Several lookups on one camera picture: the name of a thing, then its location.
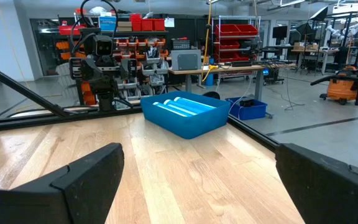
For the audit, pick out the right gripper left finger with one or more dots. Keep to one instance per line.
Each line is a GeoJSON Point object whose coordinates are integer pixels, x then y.
{"type": "Point", "coordinates": [89, 186]}

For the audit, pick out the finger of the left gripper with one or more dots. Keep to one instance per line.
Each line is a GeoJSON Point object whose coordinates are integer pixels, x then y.
{"type": "Point", "coordinates": [90, 70]}
{"type": "Point", "coordinates": [125, 69]}

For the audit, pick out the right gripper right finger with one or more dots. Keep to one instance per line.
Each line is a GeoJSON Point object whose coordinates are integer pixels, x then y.
{"type": "Point", "coordinates": [322, 193]}

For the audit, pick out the blue silicone tube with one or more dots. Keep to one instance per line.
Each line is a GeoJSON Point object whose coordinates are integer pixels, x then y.
{"type": "Point", "coordinates": [194, 102]}
{"type": "Point", "coordinates": [169, 109]}
{"type": "Point", "coordinates": [182, 106]}

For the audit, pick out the red plastic bin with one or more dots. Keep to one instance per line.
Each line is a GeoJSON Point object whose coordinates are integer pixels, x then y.
{"type": "Point", "coordinates": [152, 25]}
{"type": "Point", "coordinates": [248, 30]}
{"type": "Point", "coordinates": [70, 30]}
{"type": "Point", "coordinates": [227, 30]}

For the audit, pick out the blue cardboard box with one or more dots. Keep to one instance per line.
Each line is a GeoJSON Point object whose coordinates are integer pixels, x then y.
{"type": "Point", "coordinates": [107, 23]}

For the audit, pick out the black parts shelving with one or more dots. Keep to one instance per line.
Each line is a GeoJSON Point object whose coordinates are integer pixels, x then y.
{"type": "Point", "coordinates": [42, 46]}

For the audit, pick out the blue plastic bin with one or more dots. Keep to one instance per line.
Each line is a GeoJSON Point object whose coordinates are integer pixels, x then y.
{"type": "Point", "coordinates": [185, 126]}

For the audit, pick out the wooden workbench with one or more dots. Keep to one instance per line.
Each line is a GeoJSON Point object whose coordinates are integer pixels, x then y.
{"type": "Point", "coordinates": [228, 68]}

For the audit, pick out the orange shop vacuum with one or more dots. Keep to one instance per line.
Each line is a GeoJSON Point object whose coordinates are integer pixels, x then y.
{"type": "Point", "coordinates": [340, 88]}

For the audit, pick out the blue floor crate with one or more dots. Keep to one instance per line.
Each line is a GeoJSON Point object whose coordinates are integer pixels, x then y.
{"type": "Point", "coordinates": [250, 112]}

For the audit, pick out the black computer monitor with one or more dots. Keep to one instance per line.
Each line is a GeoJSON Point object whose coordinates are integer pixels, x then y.
{"type": "Point", "coordinates": [280, 32]}

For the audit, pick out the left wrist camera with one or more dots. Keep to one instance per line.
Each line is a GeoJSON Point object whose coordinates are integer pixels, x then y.
{"type": "Point", "coordinates": [104, 46]}

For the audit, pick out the black table frame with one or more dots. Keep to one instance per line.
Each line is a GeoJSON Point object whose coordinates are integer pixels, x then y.
{"type": "Point", "coordinates": [26, 91]}

